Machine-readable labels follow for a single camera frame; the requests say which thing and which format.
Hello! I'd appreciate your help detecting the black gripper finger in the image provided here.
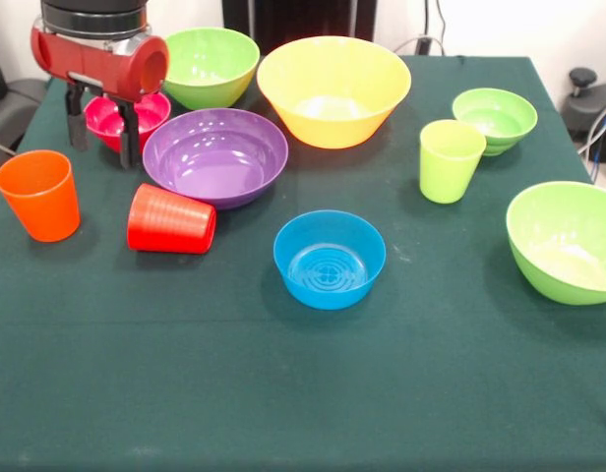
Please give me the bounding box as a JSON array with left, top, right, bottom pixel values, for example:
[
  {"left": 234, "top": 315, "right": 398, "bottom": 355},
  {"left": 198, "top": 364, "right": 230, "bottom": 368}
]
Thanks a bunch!
[
  {"left": 64, "top": 82, "right": 91, "bottom": 152},
  {"left": 114, "top": 97, "right": 143, "bottom": 171}
]

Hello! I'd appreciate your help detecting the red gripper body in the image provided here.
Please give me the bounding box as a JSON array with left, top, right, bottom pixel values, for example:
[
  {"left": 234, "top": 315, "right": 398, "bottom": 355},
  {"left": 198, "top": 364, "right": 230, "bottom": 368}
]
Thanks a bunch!
[{"left": 30, "top": 17, "right": 171, "bottom": 104}]

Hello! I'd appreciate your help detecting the red cup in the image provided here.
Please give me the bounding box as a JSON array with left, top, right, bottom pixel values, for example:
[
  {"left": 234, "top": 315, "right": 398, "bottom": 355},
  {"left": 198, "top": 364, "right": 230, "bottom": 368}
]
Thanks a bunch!
[{"left": 126, "top": 182, "right": 217, "bottom": 256}]

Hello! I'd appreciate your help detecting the orange cup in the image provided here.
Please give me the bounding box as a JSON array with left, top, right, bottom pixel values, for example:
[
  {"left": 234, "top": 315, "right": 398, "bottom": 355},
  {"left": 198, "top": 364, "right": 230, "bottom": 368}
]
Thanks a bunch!
[{"left": 0, "top": 149, "right": 82, "bottom": 244}]

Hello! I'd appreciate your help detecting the blue bowl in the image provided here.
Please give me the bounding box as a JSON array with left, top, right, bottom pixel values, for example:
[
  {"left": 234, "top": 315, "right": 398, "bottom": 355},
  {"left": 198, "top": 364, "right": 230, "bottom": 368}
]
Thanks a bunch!
[{"left": 273, "top": 209, "right": 388, "bottom": 311}]

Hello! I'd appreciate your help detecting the pink bowl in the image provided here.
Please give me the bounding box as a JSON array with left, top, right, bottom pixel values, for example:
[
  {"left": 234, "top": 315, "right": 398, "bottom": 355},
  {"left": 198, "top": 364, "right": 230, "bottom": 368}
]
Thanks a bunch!
[{"left": 84, "top": 90, "right": 172, "bottom": 157}]

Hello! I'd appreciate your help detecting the grey chair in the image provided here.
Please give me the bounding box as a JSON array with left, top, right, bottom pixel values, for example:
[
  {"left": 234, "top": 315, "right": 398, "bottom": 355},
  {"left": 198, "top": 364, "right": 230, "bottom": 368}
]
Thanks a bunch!
[{"left": 0, "top": 78, "right": 47, "bottom": 153}]

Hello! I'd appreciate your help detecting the purple bowl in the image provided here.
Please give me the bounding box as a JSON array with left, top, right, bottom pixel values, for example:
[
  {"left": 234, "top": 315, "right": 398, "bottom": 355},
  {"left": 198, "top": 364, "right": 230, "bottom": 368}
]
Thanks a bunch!
[{"left": 142, "top": 108, "right": 290, "bottom": 211}]

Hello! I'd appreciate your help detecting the large light green bowl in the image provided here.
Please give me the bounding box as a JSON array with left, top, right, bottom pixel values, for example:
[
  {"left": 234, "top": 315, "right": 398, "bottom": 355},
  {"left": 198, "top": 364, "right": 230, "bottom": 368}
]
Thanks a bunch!
[
  {"left": 162, "top": 27, "right": 261, "bottom": 111},
  {"left": 505, "top": 180, "right": 606, "bottom": 307}
]

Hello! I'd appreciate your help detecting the large yellow bowl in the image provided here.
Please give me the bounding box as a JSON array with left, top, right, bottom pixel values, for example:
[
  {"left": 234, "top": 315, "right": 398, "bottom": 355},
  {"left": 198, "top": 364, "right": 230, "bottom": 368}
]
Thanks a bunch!
[{"left": 256, "top": 35, "right": 412, "bottom": 149}]

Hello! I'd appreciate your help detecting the dark green tablecloth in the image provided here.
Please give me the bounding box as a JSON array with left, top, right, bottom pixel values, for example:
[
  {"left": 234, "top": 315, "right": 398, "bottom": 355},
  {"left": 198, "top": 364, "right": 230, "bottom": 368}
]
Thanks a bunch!
[{"left": 0, "top": 52, "right": 606, "bottom": 472}]

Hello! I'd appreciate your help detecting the yellow-green cup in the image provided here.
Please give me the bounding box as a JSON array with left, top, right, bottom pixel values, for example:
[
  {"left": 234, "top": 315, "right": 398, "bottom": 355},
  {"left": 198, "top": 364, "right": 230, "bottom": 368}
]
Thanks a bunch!
[{"left": 419, "top": 119, "right": 488, "bottom": 205}]

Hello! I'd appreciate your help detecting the small green bowl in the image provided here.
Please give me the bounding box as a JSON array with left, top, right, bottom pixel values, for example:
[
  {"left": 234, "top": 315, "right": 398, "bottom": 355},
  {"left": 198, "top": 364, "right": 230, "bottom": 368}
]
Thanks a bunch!
[{"left": 451, "top": 88, "right": 539, "bottom": 157}]

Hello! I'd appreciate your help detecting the black knobbed stand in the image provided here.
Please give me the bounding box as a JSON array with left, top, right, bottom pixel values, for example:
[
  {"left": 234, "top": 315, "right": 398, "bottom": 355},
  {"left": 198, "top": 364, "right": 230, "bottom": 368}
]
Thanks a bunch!
[{"left": 563, "top": 67, "right": 606, "bottom": 163}]

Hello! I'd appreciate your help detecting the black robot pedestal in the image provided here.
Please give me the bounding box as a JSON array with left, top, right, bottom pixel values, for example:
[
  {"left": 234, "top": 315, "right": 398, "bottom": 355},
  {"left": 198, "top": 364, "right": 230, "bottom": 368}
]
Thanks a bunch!
[{"left": 222, "top": 0, "right": 378, "bottom": 55}]

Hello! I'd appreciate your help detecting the black hanging cable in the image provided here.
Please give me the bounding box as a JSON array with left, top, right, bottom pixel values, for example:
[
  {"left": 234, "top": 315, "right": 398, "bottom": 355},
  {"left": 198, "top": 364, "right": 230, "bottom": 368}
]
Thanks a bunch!
[{"left": 434, "top": 0, "right": 448, "bottom": 41}]

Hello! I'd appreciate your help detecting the blue cable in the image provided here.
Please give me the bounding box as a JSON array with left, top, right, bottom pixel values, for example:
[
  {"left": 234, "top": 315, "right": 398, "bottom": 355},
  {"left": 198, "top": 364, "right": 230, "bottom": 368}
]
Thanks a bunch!
[{"left": 589, "top": 115, "right": 606, "bottom": 184}]

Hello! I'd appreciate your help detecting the grey cable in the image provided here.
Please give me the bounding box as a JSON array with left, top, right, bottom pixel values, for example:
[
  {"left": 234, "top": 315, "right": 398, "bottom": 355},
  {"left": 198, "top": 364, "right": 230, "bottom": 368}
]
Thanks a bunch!
[{"left": 576, "top": 99, "right": 606, "bottom": 154}]

